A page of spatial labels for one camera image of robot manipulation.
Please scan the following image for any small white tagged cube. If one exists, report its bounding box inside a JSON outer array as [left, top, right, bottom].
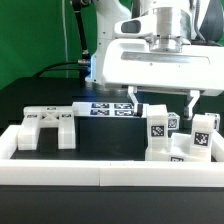
[[168, 112, 180, 130]]

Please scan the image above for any white chair back part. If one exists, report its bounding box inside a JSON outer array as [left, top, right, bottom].
[[17, 106, 76, 150]]

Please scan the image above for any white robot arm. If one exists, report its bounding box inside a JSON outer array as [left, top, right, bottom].
[[71, 0, 224, 118]]

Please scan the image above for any white base tag sheet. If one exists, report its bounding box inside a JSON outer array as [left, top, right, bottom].
[[71, 101, 156, 120]]

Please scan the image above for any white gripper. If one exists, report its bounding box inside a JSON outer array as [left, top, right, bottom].
[[101, 39, 224, 120]]

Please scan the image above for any white chair seat part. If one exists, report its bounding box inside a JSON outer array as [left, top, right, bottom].
[[144, 131, 194, 163]]

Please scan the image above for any white obstacle fence wall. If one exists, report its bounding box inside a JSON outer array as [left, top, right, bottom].
[[0, 125, 224, 187]]

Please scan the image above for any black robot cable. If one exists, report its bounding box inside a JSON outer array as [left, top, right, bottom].
[[32, 9, 92, 78]]

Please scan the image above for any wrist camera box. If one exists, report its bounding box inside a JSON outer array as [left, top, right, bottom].
[[114, 16, 154, 39]]

